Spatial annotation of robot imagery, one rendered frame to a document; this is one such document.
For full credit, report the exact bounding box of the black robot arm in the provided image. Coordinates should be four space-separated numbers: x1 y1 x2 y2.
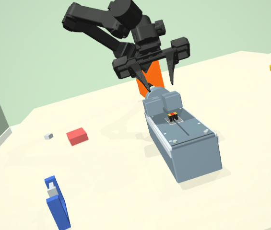
62 0 166 59

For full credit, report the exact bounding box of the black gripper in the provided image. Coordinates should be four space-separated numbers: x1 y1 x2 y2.
112 37 190 92

